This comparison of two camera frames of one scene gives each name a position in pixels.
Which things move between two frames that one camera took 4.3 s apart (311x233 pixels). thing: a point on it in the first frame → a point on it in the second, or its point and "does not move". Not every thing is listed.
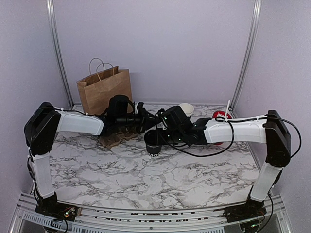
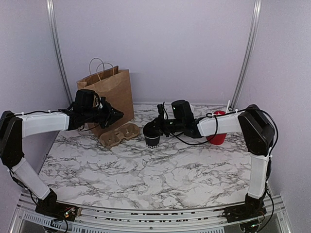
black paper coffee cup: x=153 y=151 → x=152 y=142
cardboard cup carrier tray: x=111 y=141 does not move
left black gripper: x=145 y=120 → x=111 y=117
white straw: x=226 y=112 does not move
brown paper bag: x=96 y=91 does not move
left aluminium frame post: x=51 y=9 does not move
